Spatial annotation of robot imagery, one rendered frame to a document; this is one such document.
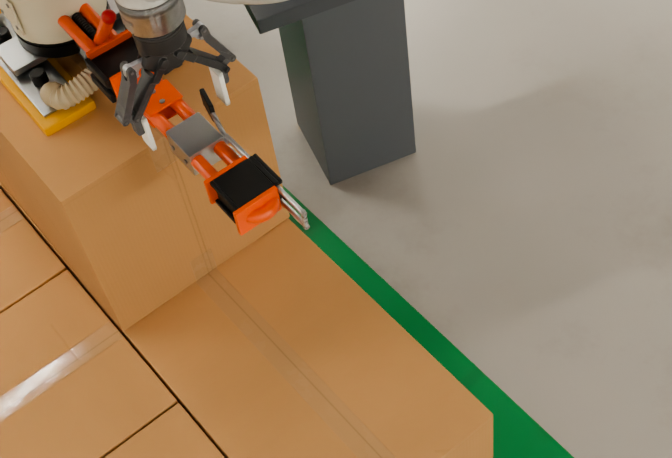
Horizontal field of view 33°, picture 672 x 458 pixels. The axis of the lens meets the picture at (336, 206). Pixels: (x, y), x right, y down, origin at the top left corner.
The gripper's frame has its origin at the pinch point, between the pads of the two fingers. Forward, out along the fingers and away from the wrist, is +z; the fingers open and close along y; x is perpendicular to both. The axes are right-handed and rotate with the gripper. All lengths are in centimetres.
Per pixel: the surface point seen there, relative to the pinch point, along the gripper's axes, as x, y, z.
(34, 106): -30.7, 14.4, 11.2
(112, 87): -13.2, 5.4, -0.4
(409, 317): -6, -41, 107
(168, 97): -4.3, 0.2, -1.3
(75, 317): -20, 26, 53
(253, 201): 22.4, 2.4, -2.3
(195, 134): 5.3, 1.3, -1.4
